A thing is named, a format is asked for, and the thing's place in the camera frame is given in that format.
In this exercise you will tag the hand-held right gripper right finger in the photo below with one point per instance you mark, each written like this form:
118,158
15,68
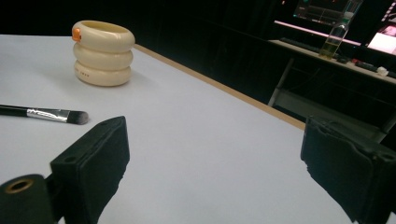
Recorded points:
345,171

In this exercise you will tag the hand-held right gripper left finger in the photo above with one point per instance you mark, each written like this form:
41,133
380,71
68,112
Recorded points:
93,161

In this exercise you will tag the black makeup brush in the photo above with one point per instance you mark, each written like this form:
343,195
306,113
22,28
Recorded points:
46,114

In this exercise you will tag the cream ringed brush holder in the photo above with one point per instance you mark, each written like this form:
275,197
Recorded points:
102,56

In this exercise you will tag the grey side desk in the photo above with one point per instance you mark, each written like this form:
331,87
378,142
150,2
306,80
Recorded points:
327,74

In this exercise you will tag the small white object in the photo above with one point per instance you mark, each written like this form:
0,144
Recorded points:
382,71

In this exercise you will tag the black keyboard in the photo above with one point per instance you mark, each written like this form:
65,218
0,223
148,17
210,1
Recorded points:
300,44

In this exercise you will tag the clear plastic bottle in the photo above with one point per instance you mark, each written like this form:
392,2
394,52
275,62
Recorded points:
335,36

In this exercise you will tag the bright computer monitor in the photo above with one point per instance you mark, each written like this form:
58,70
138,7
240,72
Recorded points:
383,38

